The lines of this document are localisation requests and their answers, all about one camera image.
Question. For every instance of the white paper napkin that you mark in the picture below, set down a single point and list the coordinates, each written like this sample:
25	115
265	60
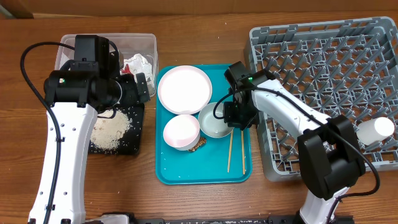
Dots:
139	64

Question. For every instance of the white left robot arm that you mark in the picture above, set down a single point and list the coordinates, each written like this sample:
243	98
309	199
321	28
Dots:
73	100

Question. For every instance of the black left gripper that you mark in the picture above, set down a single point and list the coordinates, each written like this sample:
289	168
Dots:
132	96

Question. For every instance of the right wooden chopstick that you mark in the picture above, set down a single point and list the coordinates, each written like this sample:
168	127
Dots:
243	153

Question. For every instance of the grey-green bowl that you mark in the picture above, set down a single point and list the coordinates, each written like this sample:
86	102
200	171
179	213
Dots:
209	125

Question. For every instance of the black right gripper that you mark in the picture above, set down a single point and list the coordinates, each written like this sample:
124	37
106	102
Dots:
234	122

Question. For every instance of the left wooden chopstick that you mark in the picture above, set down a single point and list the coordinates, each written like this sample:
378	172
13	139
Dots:
230	150

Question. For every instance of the black waste tray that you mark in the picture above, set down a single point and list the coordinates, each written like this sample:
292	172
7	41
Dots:
131	141

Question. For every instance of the clear plastic waste bin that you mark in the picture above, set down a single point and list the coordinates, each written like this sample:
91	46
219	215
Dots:
128	45

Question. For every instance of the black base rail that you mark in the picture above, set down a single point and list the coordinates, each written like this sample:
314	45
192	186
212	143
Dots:
125	217

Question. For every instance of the spilled rice pile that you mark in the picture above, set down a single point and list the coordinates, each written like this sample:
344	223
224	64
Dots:
107	133

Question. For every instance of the grey dishwasher rack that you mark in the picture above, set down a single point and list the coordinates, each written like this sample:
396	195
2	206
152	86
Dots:
344	67

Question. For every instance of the white cup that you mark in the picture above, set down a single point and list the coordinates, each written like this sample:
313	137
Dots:
375	130

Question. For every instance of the pink bowl with rice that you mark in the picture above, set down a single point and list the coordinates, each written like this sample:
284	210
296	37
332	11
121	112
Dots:
182	132

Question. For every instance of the wooden chopstick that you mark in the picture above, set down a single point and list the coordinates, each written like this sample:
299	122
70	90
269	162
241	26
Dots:
243	153
230	150

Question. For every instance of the large pink plate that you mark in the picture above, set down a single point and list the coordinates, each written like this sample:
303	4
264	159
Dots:
184	89

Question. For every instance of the brown food scrap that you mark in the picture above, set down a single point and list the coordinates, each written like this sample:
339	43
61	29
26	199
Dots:
200	143

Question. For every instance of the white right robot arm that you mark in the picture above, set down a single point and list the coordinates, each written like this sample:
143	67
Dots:
329	157

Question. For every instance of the red snack wrapper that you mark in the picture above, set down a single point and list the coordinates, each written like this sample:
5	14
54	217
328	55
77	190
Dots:
125	70

